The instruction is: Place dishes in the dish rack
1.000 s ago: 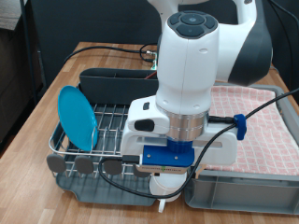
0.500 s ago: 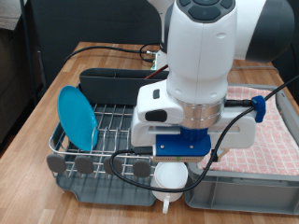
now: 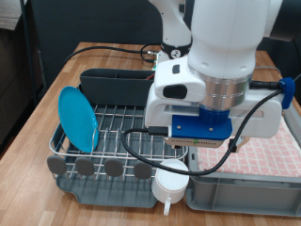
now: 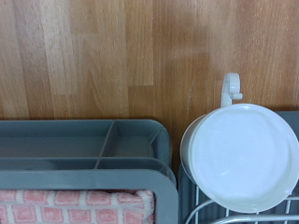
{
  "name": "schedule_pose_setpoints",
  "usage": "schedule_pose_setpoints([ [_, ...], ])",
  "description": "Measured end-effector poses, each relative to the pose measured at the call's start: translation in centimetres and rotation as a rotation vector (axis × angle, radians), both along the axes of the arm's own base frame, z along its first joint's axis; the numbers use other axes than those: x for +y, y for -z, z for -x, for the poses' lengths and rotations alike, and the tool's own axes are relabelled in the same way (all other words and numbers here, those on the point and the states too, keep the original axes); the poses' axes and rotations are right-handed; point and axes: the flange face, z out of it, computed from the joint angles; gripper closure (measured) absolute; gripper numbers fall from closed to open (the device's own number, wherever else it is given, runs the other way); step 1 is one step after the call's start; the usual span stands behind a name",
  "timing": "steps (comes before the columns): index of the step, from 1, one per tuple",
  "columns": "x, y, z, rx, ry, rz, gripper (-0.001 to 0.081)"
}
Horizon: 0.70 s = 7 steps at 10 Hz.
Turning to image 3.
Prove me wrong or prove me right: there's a black power cable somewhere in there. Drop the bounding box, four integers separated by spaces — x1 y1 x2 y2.
64 41 163 65

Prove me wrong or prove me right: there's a grey dish drying rack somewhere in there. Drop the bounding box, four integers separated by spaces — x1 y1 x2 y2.
50 84 189 209

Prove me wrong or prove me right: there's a black backdrop panel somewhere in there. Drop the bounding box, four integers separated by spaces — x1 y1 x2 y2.
29 0 301 105

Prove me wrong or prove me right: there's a white plastic mug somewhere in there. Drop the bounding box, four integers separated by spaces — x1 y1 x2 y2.
150 158 191 218

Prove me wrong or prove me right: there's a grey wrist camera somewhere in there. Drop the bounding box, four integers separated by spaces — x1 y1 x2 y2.
164 136 226 149

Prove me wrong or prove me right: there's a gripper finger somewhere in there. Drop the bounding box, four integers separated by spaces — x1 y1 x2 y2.
229 136 252 154

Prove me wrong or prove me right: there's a black metal frame pole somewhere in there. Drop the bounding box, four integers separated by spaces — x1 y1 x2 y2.
19 0 40 106

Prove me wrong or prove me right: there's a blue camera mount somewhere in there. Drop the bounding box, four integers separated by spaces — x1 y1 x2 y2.
171 107 233 141

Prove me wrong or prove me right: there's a blue plate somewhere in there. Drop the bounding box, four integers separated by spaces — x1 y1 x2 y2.
57 85 100 153

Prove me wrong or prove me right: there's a grey cable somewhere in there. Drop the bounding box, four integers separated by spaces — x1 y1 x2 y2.
253 65 281 73

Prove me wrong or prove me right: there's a black camera cable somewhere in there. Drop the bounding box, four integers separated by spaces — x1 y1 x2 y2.
120 73 301 176

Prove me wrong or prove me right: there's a metal wire dish rack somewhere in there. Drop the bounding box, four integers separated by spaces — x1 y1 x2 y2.
46 84 189 185

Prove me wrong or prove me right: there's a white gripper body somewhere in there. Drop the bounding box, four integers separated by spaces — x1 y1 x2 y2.
144 59 283 139

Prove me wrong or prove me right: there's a blue cable clip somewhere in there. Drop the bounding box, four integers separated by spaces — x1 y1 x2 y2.
277 76 296 110

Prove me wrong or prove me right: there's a grey plastic crate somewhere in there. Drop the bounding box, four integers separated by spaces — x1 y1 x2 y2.
183 102 301 218

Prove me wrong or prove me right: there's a pink checked towel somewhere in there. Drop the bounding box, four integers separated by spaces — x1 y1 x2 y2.
196 115 301 179

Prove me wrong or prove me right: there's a dark grey cutlery holder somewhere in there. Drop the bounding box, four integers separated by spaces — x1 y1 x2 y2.
79 68 157 107

